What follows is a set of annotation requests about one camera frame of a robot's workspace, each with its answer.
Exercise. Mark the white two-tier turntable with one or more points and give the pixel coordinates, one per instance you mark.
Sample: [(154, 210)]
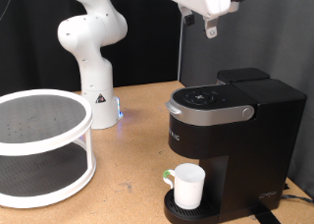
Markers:
[(39, 145)]

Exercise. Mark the black Keurig coffee machine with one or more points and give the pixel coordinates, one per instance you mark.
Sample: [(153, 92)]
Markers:
[(242, 135)]

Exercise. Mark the black curtain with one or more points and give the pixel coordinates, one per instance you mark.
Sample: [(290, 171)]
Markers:
[(150, 47)]

